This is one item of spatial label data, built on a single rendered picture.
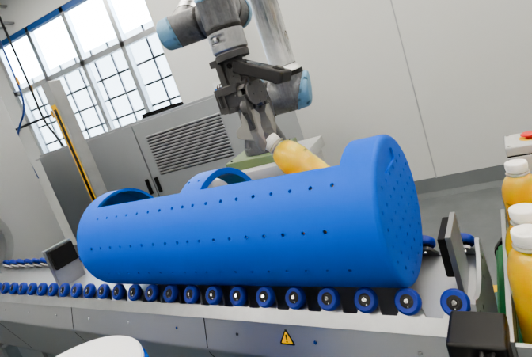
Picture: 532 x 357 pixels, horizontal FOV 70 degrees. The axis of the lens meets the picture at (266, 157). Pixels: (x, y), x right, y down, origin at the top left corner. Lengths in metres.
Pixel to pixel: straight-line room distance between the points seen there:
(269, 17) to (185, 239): 0.71
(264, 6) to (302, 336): 0.90
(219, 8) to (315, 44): 2.84
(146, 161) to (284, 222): 2.35
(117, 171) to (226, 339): 2.38
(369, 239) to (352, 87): 2.97
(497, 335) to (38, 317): 1.47
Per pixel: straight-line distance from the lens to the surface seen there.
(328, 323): 0.81
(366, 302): 0.76
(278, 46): 1.22
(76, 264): 1.67
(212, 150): 2.65
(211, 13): 0.79
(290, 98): 1.22
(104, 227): 1.11
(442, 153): 3.65
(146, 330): 1.19
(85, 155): 1.88
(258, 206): 0.74
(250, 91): 0.77
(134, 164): 3.07
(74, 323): 1.50
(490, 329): 0.61
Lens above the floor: 1.39
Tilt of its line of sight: 10 degrees down
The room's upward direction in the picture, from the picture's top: 19 degrees counter-clockwise
